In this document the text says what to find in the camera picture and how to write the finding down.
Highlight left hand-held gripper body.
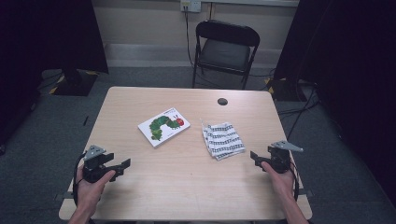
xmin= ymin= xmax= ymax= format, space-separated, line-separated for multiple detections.
xmin=81 ymin=145 xmax=115 ymax=184

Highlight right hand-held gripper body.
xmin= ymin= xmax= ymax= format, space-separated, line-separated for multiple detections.
xmin=267 ymin=140 xmax=304 ymax=175

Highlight white black patterned cloth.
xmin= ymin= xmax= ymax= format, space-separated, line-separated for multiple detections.
xmin=200 ymin=121 xmax=247 ymax=161

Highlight white caterpillar picture book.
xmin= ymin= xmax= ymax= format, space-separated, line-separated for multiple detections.
xmin=137 ymin=107 xmax=191 ymax=148

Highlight person's right hand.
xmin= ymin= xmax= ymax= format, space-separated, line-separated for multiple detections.
xmin=261 ymin=161 xmax=297 ymax=202

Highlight person's left hand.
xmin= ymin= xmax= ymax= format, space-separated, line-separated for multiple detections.
xmin=75 ymin=166 xmax=117 ymax=216

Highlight black stand base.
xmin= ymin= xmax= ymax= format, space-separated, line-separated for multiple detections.
xmin=49 ymin=68 xmax=99 ymax=97
xmin=265 ymin=77 xmax=307 ymax=102

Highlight black folding chair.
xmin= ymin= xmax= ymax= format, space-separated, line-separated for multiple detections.
xmin=191 ymin=19 xmax=261 ymax=91

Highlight black curtain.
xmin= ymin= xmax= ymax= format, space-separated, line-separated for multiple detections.
xmin=274 ymin=0 xmax=396 ymax=200
xmin=0 ymin=0 xmax=109 ymax=147

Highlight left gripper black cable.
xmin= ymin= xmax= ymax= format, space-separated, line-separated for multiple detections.
xmin=72 ymin=152 xmax=87 ymax=208

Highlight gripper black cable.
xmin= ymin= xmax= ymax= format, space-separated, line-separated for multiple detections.
xmin=72 ymin=152 xmax=87 ymax=208
xmin=289 ymin=161 xmax=302 ymax=202

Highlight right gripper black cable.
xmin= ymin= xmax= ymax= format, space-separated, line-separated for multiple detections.
xmin=289 ymin=161 xmax=302 ymax=202

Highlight black floor cables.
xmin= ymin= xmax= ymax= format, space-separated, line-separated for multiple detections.
xmin=276 ymin=83 xmax=321 ymax=141

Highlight black socket power cable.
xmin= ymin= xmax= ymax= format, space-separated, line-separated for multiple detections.
xmin=184 ymin=5 xmax=196 ymax=69

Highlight grey wall cable duct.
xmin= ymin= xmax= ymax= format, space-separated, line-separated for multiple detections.
xmin=200 ymin=0 xmax=300 ymax=7

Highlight white wall socket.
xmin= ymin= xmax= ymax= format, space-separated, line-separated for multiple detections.
xmin=180 ymin=0 xmax=203 ymax=13

